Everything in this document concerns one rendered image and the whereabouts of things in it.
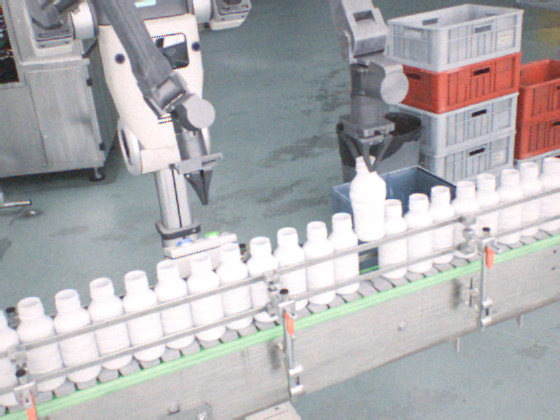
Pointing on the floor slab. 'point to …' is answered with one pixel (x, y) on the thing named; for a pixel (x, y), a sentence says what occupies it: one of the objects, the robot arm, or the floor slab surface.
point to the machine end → (53, 105)
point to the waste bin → (400, 147)
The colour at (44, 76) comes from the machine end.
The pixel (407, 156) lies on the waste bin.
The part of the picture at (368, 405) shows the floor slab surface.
